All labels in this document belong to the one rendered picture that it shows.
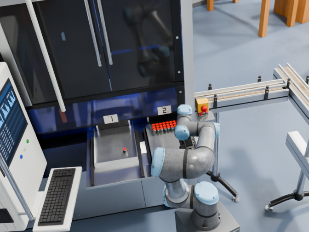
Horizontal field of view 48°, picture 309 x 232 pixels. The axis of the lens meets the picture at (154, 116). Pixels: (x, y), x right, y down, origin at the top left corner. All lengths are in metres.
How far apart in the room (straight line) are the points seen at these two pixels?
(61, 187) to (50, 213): 0.18
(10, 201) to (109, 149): 0.66
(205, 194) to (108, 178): 0.59
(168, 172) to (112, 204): 1.46
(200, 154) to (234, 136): 2.18
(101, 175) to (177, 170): 0.79
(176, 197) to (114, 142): 0.70
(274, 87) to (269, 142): 1.08
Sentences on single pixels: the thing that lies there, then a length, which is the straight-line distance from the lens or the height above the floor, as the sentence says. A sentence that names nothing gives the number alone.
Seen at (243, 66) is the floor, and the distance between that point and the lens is 4.62.
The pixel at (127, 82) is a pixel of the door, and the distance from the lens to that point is 2.07.
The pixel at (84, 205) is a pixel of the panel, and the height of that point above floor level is 0.25.
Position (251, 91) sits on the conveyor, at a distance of 2.48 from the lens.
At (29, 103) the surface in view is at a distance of 2.16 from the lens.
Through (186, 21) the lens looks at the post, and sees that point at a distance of 1.93.
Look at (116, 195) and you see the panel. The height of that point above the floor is 0.29.
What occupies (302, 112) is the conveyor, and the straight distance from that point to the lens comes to 2.48.
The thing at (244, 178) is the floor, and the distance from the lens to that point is 3.16.
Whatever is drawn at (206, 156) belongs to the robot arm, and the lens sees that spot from 1.38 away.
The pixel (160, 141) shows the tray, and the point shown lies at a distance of 2.19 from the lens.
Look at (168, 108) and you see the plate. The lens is 2.20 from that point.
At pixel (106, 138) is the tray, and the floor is 0.88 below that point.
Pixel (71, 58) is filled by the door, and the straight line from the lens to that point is 1.98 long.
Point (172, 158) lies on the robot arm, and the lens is 1.35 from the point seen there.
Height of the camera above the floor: 2.37
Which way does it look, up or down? 38 degrees down
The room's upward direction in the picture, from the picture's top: 7 degrees counter-clockwise
